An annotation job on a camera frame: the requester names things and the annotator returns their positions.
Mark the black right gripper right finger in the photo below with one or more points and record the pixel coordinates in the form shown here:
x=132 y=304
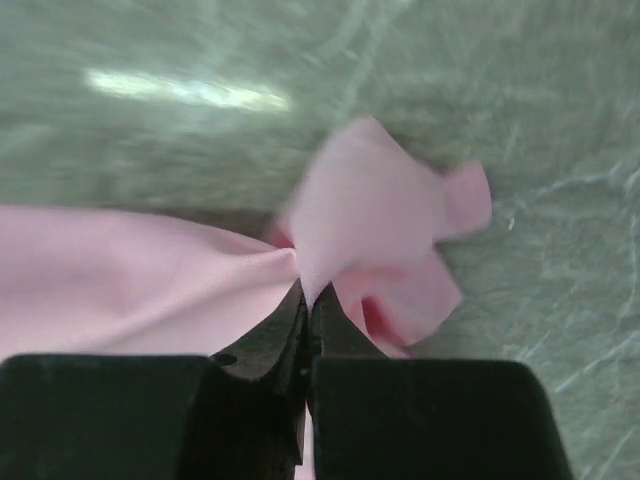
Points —
x=381 y=418

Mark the pink t-shirt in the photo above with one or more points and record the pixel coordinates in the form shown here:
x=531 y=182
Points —
x=365 y=221

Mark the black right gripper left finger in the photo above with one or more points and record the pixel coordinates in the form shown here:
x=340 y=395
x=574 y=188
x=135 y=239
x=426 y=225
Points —
x=238 y=414

